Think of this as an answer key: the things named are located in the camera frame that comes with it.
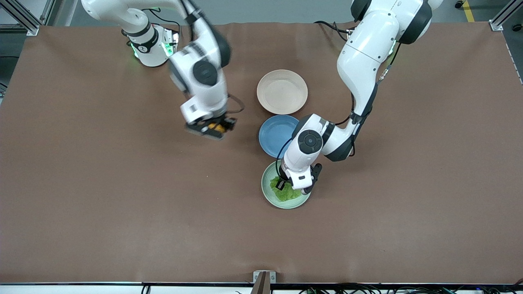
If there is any green lettuce leaf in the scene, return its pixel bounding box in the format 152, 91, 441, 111
269, 176, 304, 202

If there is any pale green round plate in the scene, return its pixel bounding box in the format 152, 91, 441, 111
261, 160, 313, 210

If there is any blue round plate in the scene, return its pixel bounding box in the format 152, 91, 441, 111
259, 115, 304, 159

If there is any beige round plate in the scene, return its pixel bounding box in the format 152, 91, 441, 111
257, 69, 308, 115

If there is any table cover sheet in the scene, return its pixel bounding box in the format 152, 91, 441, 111
0, 21, 523, 285

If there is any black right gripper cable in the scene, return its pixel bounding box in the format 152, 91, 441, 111
226, 93, 245, 115

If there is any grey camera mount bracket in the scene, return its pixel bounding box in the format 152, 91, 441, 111
250, 270, 277, 294

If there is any black right arm base cable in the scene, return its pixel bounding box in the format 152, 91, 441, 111
123, 7, 183, 41

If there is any black arm base cable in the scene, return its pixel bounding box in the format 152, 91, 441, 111
314, 20, 356, 41
123, 7, 183, 41

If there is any black left arm base cable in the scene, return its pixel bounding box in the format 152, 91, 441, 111
314, 20, 356, 41

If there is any aluminium frame profile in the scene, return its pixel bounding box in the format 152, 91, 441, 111
0, 0, 57, 36
488, 0, 523, 31

